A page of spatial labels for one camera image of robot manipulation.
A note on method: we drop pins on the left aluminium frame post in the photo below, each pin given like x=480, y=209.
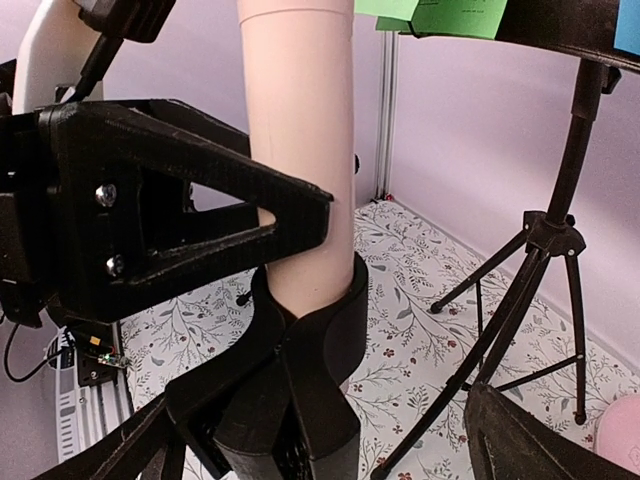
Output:
x=387, y=110

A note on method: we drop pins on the black music stand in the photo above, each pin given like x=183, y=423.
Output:
x=587, y=31

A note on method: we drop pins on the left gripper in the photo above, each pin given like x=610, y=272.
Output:
x=154, y=198

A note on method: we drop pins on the pink plate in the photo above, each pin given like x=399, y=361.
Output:
x=617, y=433

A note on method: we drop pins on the beige toy microphone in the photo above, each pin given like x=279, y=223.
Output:
x=298, y=71

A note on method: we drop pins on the green paper sheet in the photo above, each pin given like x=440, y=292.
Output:
x=461, y=18

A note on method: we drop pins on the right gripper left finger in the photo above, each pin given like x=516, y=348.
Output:
x=141, y=447

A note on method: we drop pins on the floral table mat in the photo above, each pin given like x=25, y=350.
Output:
x=411, y=352

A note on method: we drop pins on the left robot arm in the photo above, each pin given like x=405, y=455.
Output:
x=63, y=58

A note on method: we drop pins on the aluminium front rail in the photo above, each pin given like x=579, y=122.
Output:
x=84, y=415

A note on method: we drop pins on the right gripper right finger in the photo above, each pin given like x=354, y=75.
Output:
x=507, y=442

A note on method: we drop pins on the black round base mic stand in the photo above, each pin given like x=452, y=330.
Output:
x=271, y=405

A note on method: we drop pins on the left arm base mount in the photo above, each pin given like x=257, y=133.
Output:
x=99, y=353

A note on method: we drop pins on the blue paper sheet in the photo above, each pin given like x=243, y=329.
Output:
x=627, y=33

